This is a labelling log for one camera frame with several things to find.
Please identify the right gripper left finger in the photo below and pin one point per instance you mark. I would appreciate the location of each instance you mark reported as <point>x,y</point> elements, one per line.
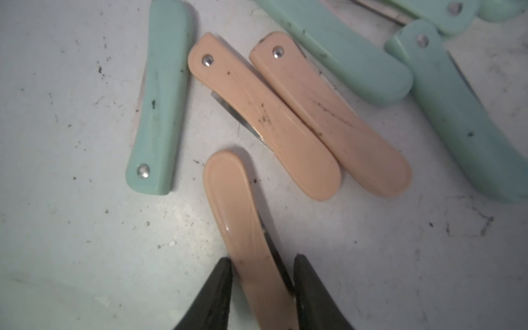
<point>211,307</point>

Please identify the mint knife upper middle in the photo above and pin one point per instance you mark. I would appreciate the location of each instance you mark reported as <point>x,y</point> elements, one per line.
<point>449,17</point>

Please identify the mint knife top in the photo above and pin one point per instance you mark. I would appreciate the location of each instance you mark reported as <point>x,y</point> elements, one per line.
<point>498,11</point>

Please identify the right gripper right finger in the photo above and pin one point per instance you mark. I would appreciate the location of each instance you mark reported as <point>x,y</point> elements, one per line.
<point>315,307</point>

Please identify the mint knife short middle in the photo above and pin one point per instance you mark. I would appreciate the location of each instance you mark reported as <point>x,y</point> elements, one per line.
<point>482,151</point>

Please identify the mint knife lower middle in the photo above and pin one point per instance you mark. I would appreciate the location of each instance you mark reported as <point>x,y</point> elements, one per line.
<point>365,69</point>

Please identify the pink knife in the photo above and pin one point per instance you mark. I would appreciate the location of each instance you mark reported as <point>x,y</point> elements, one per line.
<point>306,159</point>
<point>232,202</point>
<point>364,154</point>

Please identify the mint knife far left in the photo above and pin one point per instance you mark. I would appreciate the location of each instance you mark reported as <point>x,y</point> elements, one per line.
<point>152,160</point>

